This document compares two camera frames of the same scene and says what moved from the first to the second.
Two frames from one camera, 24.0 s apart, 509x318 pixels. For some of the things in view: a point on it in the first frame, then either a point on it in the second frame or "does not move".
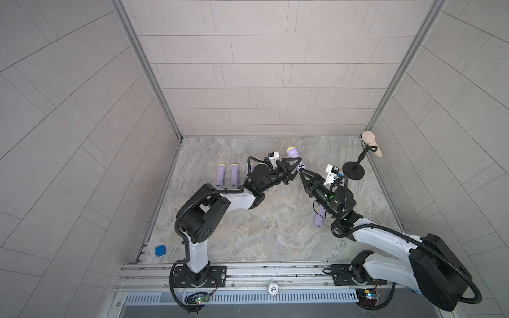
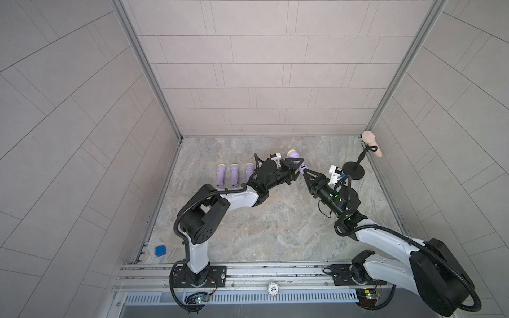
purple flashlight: (319, 216) to (293, 154)
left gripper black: (283, 172) does not move
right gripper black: (315, 185) does not move
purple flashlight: (221, 174) does not move
